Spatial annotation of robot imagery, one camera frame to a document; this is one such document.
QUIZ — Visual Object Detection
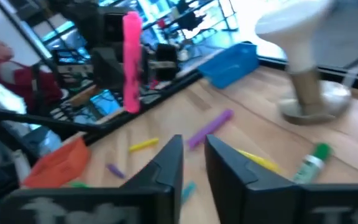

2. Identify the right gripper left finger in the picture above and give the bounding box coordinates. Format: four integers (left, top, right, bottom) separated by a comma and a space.
0, 134, 185, 224

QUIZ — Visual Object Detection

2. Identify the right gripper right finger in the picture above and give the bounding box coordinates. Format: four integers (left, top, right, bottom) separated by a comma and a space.
204, 134, 358, 224

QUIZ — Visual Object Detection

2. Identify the pink highlighter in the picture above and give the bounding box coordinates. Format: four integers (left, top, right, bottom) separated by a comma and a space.
122, 11, 143, 114

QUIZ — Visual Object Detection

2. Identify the purple highlighter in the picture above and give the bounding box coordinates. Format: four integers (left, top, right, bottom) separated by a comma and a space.
106, 163, 126, 180
186, 108, 235, 151

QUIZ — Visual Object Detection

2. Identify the yellow highlighter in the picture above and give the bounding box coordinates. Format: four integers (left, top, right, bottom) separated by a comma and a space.
237, 149, 281, 174
128, 137, 160, 153

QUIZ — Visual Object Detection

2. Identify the blue highlighter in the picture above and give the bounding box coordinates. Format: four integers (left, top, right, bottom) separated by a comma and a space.
180, 181, 198, 205

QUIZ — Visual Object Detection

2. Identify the green highlighter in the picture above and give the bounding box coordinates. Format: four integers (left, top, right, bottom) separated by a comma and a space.
68, 181, 90, 189

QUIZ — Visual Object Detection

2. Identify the green Expo marker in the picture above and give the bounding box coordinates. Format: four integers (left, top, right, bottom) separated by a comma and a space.
291, 142, 333, 185

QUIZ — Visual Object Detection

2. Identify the orange plastic basket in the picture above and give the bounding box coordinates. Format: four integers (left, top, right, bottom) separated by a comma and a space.
22, 136, 90, 189

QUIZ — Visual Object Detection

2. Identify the person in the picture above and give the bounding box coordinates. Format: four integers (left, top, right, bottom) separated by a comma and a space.
0, 38, 63, 114

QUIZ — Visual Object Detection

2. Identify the blue plastic basket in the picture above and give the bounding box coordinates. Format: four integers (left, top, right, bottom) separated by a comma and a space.
197, 42, 260, 90

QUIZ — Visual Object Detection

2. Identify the white globe lamp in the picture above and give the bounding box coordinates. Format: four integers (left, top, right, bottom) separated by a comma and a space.
254, 0, 353, 126

